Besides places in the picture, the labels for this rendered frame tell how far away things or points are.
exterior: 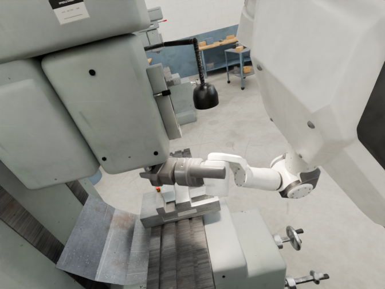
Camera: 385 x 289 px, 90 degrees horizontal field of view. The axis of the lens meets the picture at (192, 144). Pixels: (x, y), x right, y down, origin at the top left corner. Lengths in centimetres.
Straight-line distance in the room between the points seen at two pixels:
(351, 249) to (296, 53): 186
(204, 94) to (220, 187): 25
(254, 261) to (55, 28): 100
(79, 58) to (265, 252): 97
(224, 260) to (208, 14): 681
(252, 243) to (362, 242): 115
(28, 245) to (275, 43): 77
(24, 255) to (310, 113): 76
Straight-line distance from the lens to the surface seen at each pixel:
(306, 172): 65
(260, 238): 106
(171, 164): 61
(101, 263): 93
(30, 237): 78
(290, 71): 19
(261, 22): 22
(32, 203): 79
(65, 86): 48
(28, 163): 60
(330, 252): 192
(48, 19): 44
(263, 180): 63
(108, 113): 47
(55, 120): 50
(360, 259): 196
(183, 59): 709
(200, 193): 89
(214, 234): 94
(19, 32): 47
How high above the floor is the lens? 162
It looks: 32 degrees down
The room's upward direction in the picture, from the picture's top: 14 degrees counter-clockwise
